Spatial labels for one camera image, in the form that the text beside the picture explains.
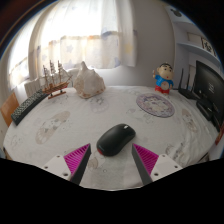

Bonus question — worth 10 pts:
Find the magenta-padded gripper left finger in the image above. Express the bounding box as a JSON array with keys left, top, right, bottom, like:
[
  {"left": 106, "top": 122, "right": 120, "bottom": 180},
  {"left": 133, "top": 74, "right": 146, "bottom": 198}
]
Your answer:
[{"left": 42, "top": 143, "right": 92, "bottom": 186}]

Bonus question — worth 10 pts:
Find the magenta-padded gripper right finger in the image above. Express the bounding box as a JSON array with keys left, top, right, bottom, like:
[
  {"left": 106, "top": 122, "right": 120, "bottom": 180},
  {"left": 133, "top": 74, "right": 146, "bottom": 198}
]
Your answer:
[{"left": 131, "top": 143, "right": 184, "bottom": 186}]

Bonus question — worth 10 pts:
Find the black computer mouse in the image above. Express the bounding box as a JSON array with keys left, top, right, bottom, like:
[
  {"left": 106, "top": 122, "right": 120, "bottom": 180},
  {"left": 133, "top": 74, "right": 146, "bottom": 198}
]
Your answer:
[{"left": 96, "top": 123, "right": 137, "bottom": 158}]

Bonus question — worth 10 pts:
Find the white printed tablecloth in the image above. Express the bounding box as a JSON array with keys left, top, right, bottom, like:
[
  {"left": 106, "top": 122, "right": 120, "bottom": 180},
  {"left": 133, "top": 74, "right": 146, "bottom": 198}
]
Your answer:
[{"left": 2, "top": 85, "right": 219, "bottom": 191}]

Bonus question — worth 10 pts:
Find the black keyboard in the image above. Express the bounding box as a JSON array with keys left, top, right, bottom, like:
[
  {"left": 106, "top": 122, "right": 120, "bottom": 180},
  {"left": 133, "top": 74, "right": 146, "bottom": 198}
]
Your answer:
[{"left": 10, "top": 89, "right": 50, "bottom": 127}]

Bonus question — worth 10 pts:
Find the large white conch shell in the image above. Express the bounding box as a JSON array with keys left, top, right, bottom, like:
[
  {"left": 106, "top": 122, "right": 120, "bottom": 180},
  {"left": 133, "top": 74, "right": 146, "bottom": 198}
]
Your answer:
[{"left": 73, "top": 61, "right": 107, "bottom": 100}]

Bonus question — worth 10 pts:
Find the black router with antennas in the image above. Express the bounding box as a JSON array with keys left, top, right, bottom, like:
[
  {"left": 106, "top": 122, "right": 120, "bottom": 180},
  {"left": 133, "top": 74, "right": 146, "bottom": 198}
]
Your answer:
[{"left": 177, "top": 68, "right": 201, "bottom": 100}]

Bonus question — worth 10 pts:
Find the cartoon boy figure clock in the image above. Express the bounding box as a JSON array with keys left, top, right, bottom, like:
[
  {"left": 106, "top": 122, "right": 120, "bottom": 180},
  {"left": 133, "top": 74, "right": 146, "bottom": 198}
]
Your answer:
[{"left": 152, "top": 62, "right": 175, "bottom": 95}]

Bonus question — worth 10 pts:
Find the orange wooden chair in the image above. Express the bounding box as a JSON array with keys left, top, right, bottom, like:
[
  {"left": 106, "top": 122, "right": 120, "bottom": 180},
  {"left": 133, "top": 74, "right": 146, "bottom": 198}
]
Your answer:
[{"left": 0, "top": 92, "right": 20, "bottom": 128}]

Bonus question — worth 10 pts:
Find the black computer monitor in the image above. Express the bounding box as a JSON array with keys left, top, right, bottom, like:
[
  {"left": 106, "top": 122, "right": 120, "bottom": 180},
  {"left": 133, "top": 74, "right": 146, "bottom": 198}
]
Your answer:
[{"left": 193, "top": 60, "right": 224, "bottom": 131}]

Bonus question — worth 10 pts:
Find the white star-print curtain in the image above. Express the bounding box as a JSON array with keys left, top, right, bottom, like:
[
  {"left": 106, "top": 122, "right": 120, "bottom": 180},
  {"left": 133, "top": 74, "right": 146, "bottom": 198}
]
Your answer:
[{"left": 6, "top": 0, "right": 138, "bottom": 91}]

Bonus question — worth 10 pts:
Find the white wall shelf unit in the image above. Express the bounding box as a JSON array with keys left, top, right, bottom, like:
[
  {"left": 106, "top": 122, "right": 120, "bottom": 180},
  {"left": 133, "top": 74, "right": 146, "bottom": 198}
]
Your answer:
[{"left": 166, "top": 3, "right": 224, "bottom": 68}]

